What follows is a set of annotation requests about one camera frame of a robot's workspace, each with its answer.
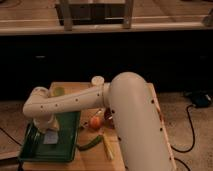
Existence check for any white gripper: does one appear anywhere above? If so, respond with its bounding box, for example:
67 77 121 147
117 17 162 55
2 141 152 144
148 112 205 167
33 115 59 133

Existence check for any pale blue sponge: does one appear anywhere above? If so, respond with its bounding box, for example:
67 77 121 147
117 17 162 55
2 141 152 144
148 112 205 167
43 130 58 144

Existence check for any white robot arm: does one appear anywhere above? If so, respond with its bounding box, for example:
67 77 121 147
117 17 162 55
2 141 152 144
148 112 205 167
23 72 176 171

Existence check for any green plastic tray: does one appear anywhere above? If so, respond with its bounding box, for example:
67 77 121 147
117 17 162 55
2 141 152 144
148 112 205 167
18 112 80 162

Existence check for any green toy vegetable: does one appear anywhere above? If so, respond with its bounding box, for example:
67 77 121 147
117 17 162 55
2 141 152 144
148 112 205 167
53 87 65 97

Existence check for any orange toy fruit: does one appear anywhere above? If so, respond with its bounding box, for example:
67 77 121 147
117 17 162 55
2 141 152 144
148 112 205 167
89 116 102 130

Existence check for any green toy pepper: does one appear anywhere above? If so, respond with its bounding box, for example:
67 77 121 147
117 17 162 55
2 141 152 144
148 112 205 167
76 135 103 151

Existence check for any dark red toy bowl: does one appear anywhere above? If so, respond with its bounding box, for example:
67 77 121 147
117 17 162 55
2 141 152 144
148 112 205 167
104 108 114 127

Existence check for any yellow toy corn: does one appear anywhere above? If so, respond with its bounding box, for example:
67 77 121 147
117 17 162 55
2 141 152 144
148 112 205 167
103 134 114 161

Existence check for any black power adapter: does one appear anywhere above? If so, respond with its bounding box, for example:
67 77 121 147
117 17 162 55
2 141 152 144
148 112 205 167
186 92 212 108

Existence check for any wooden stool frame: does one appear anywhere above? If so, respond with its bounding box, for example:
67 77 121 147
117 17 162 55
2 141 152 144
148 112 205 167
55 0 134 31

